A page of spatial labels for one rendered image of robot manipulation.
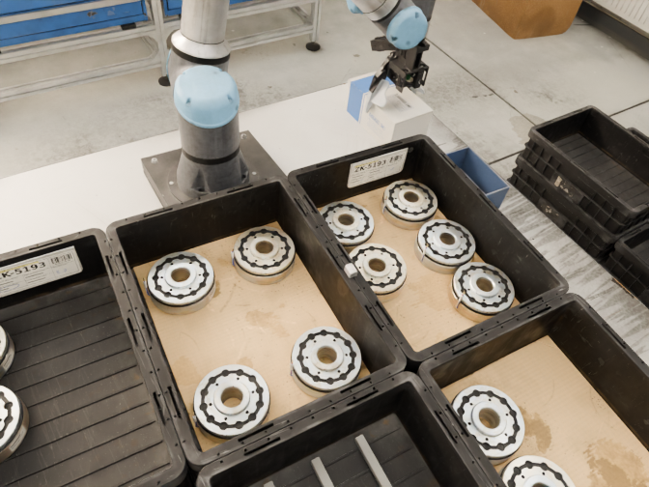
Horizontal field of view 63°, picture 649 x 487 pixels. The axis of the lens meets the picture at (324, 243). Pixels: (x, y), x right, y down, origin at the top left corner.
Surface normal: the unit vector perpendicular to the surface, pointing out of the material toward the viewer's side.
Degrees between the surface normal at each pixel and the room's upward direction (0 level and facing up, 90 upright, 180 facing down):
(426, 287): 0
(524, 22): 91
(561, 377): 0
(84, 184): 0
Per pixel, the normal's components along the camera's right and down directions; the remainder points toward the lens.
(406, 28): 0.29, 0.71
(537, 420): 0.09, -0.64
